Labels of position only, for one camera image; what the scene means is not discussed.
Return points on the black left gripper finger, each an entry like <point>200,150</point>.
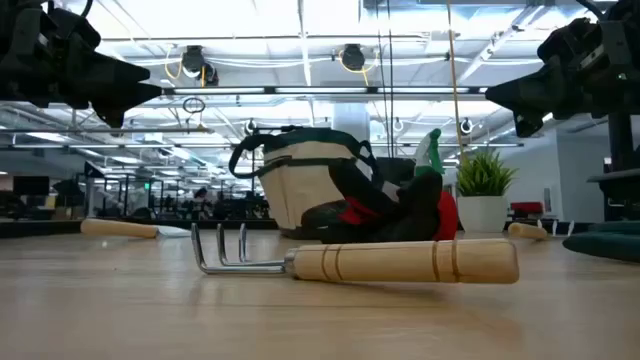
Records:
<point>115,72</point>
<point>125,97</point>

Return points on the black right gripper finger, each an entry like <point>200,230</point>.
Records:
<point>520,92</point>
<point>532,122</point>

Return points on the white green spray bottle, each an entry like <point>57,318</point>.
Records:
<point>435,150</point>

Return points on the black red gardening gloves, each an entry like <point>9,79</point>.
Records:
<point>415,210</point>

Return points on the cream green canvas gardening bag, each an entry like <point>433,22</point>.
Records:
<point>300,185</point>

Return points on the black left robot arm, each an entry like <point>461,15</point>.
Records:
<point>10,50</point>

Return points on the red box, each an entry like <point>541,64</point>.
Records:
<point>526,208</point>

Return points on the green plant in white pot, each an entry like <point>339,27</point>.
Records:
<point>482,212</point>

